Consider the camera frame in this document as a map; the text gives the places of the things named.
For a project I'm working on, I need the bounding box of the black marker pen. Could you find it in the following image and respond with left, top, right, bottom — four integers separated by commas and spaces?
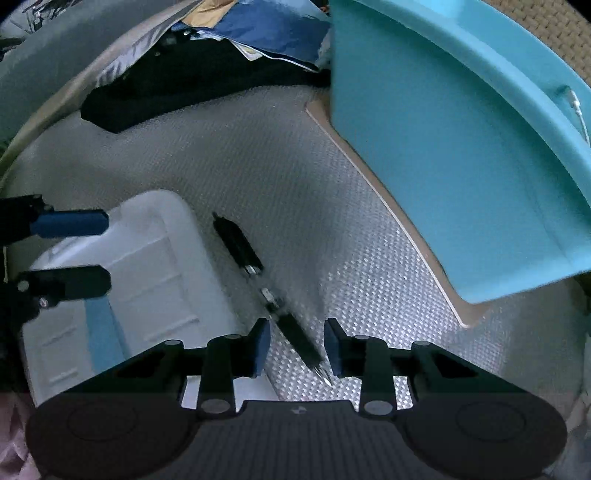
212, 212, 332, 386

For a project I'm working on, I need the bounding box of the white charging cable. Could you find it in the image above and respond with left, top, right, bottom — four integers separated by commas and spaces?
556, 84, 591, 144

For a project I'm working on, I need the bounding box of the white plastic lid tray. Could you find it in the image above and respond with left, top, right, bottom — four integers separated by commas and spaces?
20, 189, 279, 411

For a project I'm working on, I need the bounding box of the grey mattress edge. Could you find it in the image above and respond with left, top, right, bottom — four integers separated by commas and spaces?
1, 1, 197, 183

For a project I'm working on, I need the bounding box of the black cloth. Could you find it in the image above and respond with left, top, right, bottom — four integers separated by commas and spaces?
80, 39, 331, 133

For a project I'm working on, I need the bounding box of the teal plastic storage bin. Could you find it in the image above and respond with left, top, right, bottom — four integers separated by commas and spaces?
331, 1, 590, 303

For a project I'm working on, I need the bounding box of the blue cloth pile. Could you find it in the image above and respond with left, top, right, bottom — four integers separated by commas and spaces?
176, 1, 331, 71

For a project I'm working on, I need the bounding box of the woven rattan headboard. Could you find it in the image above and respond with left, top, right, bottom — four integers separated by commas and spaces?
487, 0, 591, 85

